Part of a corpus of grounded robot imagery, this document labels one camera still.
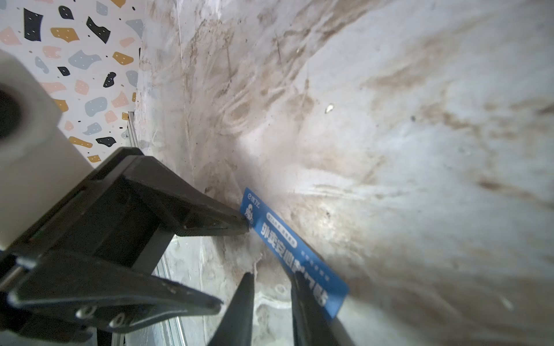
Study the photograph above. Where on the blue white bottle label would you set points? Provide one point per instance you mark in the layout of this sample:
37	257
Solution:
328	289

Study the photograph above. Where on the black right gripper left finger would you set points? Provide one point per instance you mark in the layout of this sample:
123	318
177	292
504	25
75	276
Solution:
236	325

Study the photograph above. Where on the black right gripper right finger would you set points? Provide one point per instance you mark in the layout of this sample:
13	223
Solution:
309	324

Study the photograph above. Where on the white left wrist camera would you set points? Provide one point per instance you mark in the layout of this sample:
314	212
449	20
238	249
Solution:
39	165

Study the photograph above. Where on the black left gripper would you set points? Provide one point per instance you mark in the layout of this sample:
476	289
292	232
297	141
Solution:
88	263

